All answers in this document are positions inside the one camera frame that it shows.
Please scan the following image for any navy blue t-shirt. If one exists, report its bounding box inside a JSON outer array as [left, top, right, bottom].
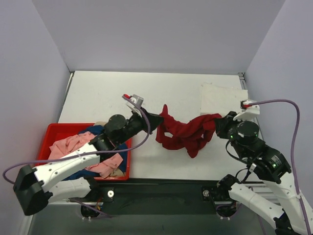
[[64, 123, 130, 180]]

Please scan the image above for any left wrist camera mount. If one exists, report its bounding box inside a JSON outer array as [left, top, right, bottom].
[[123, 94, 144, 116]]

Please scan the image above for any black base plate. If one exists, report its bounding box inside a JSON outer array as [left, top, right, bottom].
[[80, 179, 238, 216]]

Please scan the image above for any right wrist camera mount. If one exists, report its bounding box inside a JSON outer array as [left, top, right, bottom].
[[233, 99, 260, 121]]

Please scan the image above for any dark red t-shirt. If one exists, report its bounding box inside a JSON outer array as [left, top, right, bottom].
[[156, 104, 222, 158]]

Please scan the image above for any pink t-shirt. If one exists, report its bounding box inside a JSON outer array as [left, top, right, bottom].
[[49, 132, 124, 179]]

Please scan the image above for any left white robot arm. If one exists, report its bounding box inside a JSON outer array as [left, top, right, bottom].
[[13, 109, 164, 216]]

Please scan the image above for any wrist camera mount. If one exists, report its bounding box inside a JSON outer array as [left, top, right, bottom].
[[123, 94, 144, 116], [233, 99, 260, 121]]

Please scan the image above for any red plastic bin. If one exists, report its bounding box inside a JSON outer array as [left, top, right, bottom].
[[35, 123, 133, 182]]

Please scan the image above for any beige t-shirt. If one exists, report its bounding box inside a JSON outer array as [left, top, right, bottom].
[[94, 121, 124, 179]]

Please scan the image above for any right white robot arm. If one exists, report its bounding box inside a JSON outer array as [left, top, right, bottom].
[[214, 112, 313, 235]]

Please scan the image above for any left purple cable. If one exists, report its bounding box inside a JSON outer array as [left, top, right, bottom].
[[2, 107, 150, 187]]

